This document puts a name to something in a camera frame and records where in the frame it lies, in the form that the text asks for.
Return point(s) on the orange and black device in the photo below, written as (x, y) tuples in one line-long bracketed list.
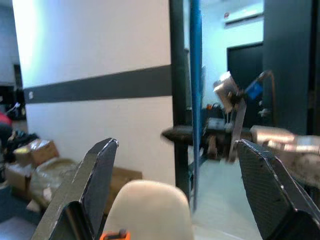
[(112, 236)]

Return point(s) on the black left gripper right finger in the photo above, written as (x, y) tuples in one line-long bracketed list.
[(270, 200)]

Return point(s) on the white plastic chair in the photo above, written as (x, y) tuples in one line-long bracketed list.
[(150, 212)]

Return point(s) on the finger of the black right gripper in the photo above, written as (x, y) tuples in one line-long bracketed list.
[(178, 135)]

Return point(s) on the white air conditioner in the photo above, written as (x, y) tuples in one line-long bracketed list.
[(245, 18)]

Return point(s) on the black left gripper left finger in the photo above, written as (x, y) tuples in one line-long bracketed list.
[(75, 200)]

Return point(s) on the cardboard box with plastic wrap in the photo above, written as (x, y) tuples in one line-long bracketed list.
[(42, 152)]

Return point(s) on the black door frame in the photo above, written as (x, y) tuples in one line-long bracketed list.
[(178, 62)]

